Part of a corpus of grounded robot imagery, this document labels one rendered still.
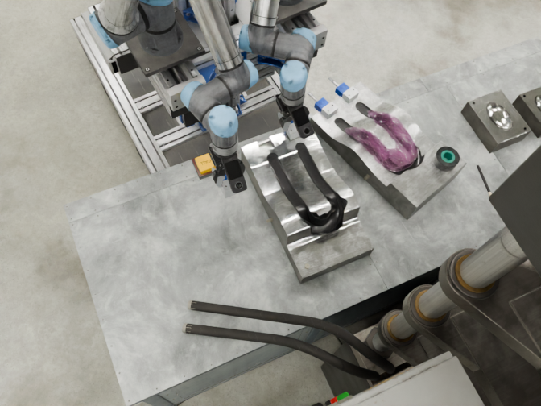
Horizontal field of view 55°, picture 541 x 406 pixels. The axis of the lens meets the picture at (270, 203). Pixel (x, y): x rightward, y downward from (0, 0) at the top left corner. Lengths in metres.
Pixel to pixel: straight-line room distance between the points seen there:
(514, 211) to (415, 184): 1.08
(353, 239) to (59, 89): 2.03
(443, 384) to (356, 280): 0.77
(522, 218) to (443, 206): 1.21
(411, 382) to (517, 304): 0.24
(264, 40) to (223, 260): 0.70
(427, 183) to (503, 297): 0.84
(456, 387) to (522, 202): 0.44
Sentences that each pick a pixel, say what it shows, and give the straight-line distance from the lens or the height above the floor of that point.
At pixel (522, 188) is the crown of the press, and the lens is 0.72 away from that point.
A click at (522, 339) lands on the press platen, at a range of 1.05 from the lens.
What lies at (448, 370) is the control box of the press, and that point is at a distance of 1.06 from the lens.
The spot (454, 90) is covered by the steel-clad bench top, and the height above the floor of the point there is 0.80.
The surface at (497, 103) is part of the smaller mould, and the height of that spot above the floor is 0.87.
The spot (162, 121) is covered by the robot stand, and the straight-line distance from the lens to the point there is 2.72.
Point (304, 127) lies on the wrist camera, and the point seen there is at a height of 1.07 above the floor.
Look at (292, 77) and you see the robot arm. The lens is 1.49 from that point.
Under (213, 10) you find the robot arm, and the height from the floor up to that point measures 1.44.
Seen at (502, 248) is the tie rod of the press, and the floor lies 1.71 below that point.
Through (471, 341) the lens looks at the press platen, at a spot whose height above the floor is 1.29.
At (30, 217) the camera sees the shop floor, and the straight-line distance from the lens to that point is 2.87.
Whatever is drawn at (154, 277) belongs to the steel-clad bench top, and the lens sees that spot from 1.75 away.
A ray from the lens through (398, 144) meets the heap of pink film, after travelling 1.90.
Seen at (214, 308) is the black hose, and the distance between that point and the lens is 1.65.
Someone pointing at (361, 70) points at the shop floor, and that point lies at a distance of 3.23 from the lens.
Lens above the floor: 2.45
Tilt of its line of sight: 65 degrees down
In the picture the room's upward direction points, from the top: 6 degrees clockwise
